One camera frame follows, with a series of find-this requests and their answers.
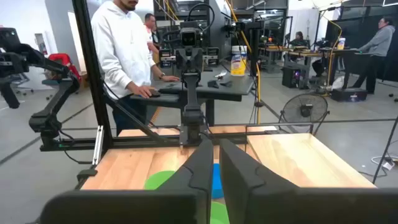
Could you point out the black stand pole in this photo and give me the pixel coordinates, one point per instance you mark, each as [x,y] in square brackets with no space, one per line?
[255,62]

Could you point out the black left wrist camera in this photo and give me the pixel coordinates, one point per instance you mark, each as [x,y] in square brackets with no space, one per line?
[188,38]

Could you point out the black standing desk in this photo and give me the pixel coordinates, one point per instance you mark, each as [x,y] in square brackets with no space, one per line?
[217,87]

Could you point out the black floor fan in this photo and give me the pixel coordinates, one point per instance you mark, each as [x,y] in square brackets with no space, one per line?
[306,109]

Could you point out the black computer mouse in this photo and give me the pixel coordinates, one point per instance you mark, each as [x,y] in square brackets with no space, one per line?
[154,93]

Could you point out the yellow-label wipes canister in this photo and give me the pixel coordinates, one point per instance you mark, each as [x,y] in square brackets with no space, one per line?
[238,62]

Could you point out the black computer tower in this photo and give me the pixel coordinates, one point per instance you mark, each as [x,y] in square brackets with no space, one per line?
[290,77]

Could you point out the white small packet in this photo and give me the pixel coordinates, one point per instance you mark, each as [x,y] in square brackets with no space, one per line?
[221,74]

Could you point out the black equipment rack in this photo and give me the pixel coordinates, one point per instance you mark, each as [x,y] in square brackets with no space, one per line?
[217,25]

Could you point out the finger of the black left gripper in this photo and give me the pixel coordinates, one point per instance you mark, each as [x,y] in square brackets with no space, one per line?
[196,60]
[183,60]

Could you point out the silver bracket plate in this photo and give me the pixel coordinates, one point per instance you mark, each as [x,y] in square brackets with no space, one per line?
[98,146]

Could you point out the black equipment case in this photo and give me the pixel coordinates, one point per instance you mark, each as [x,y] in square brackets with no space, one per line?
[349,95]

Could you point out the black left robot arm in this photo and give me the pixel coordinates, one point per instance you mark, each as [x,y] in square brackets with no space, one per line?
[191,102]

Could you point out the white plastic bag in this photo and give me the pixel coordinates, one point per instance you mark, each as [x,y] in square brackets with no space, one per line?
[337,83]

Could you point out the dark work table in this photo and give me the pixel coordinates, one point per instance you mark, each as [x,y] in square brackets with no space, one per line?
[311,54]

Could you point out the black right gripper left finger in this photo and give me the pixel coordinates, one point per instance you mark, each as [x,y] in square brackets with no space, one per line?
[192,174]

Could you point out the black mat with orange stripes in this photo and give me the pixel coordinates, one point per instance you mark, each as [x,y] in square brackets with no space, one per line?
[155,115]

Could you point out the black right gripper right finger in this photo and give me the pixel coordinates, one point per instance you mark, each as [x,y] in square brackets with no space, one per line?
[242,177]

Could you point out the black spare gripper finger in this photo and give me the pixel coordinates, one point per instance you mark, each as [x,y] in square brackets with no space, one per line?
[213,84]
[226,83]

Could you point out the blue plastic mini bowl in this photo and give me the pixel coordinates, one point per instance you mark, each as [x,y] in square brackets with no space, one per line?
[217,180]

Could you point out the white wipes canister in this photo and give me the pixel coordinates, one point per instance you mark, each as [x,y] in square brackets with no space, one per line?
[341,43]

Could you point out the red chair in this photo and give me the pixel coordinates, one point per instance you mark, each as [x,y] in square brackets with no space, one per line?
[63,62]

